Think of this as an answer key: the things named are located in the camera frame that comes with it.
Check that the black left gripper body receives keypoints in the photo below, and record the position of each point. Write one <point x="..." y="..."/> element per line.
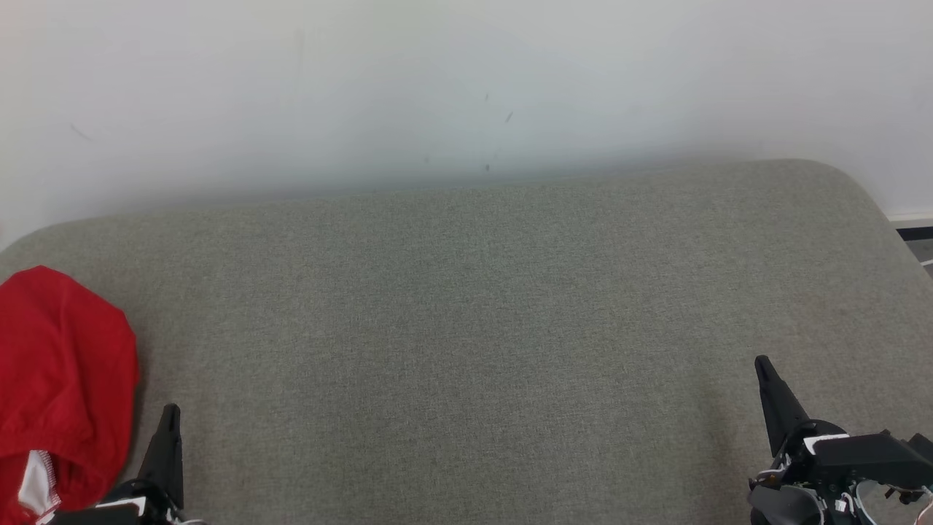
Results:
<point x="149" y="499"/>

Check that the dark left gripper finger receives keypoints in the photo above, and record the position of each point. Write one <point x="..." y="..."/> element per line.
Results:
<point x="166" y="452"/>

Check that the grey fabric sofa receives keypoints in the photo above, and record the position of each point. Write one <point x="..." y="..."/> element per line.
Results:
<point x="466" y="350"/>

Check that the red shorts with white stripe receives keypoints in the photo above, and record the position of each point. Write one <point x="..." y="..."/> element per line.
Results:
<point x="65" y="364"/>

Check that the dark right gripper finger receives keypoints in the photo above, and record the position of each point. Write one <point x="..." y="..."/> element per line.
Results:
<point x="780" y="408"/>

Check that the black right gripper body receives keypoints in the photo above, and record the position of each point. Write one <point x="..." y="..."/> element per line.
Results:
<point x="787" y="496"/>

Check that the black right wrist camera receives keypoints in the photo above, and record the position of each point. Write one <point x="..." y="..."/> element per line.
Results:
<point x="875" y="456"/>

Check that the white baseboard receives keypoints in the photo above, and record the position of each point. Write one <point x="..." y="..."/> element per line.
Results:
<point x="911" y="217"/>

